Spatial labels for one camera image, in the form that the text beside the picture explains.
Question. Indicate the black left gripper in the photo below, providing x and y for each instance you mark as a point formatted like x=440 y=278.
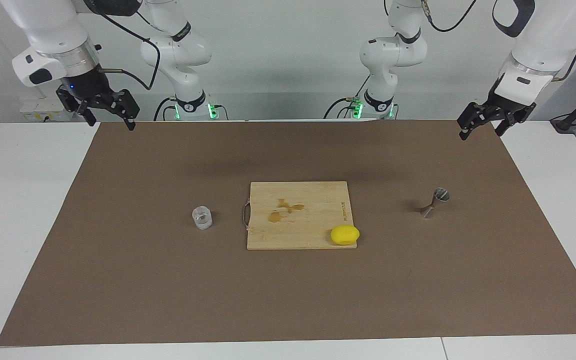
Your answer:
x=505 y=109

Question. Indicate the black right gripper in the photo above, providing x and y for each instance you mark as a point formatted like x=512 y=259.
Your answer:
x=85 y=82

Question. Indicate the steel double jigger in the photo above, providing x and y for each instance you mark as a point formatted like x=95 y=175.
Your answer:
x=434 y=204

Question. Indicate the clear glass cup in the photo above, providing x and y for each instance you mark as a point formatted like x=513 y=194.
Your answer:
x=202 y=218

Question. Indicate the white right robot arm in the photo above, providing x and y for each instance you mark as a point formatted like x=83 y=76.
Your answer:
x=178 y=55

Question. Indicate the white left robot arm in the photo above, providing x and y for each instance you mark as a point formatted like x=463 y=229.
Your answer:
x=393 y=52

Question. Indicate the white power strip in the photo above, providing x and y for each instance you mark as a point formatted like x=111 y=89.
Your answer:
x=43 y=110

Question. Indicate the yellow lemon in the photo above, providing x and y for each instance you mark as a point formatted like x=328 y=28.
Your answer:
x=345 y=235

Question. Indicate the bamboo cutting board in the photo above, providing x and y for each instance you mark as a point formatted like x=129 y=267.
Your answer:
x=298 y=225

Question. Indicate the brown table mat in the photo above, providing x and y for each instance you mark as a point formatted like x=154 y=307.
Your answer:
x=288 y=300

